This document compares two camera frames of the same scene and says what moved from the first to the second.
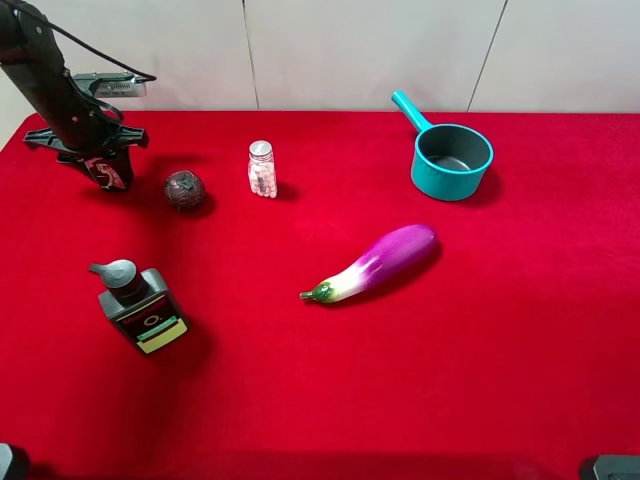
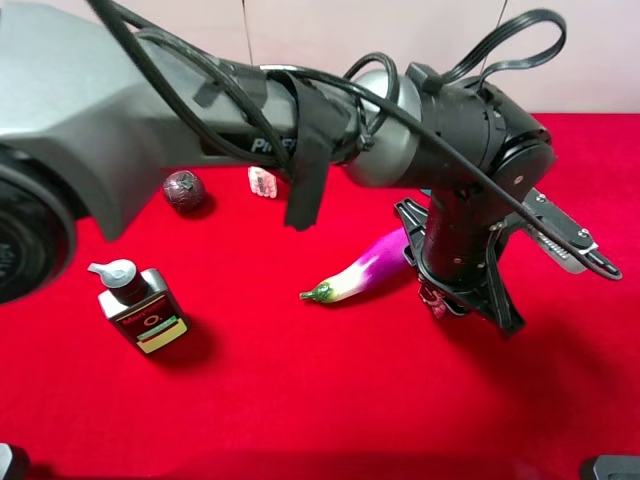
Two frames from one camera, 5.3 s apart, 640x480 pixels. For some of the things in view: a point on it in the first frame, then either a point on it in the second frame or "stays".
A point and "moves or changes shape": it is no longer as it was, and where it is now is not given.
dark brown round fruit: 184,189 stays
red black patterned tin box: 106,175 moves or changes shape
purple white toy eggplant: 398,250 stays
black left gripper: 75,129 to 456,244
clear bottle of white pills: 261,169 stays
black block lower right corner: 617,467 stays
